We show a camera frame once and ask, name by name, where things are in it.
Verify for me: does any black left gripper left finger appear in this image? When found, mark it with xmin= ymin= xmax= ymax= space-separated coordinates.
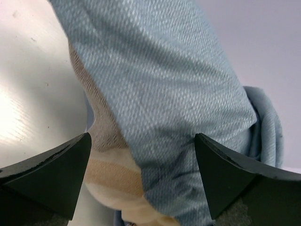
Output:
xmin=0 ymin=133 xmax=92 ymax=226

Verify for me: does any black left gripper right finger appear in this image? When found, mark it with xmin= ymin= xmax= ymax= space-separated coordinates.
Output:
xmin=195 ymin=134 xmax=301 ymax=226

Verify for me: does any blue beige striped pillowcase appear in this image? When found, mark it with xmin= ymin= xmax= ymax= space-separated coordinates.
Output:
xmin=50 ymin=0 xmax=283 ymax=226

